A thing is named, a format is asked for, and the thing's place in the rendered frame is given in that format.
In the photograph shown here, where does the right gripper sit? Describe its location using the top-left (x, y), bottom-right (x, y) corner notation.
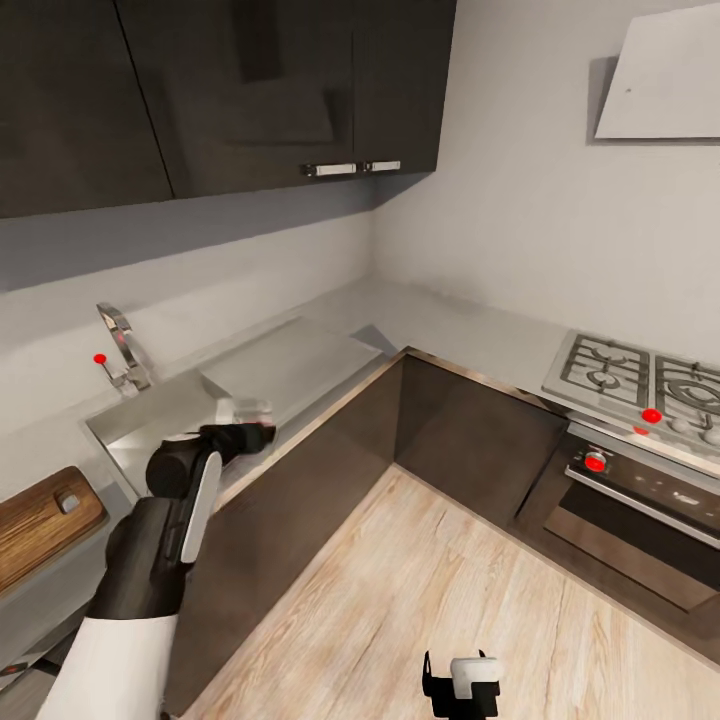
top-left (422, 652), bottom-right (500, 720)

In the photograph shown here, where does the cutting board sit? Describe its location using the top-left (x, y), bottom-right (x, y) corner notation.
top-left (0, 465), bottom-right (106, 590)

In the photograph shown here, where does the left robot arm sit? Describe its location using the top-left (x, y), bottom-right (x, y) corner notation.
top-left (35, 397), bottom-right (277, 720)

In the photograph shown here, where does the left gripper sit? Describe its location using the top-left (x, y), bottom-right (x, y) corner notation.
top-left (199, 423), bottom-right (277, 460)

